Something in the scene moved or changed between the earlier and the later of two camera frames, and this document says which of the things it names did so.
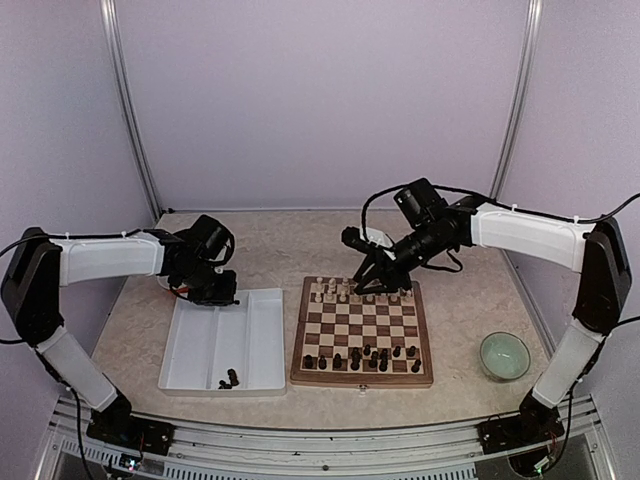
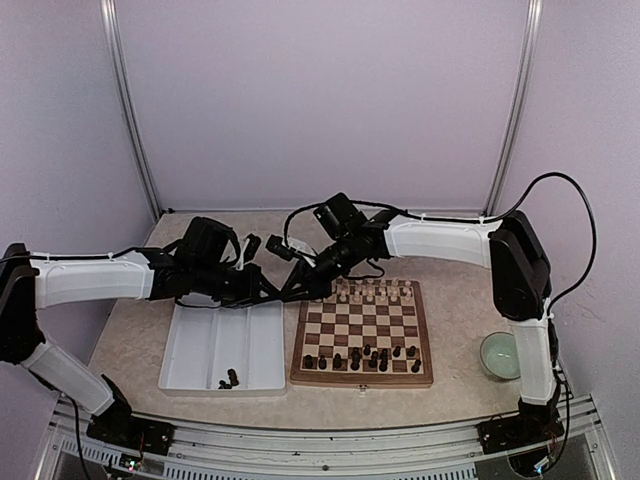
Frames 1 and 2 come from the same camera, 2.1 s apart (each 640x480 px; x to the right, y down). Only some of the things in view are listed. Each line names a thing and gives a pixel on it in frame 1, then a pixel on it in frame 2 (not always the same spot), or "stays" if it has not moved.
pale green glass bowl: (505, 355) stays
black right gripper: (391, 276) to (315, 286)
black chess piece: (384, 362) stays
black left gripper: (224, 298) to (250, 292)
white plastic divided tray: (204, 341) stays
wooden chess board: (370, 339) stays
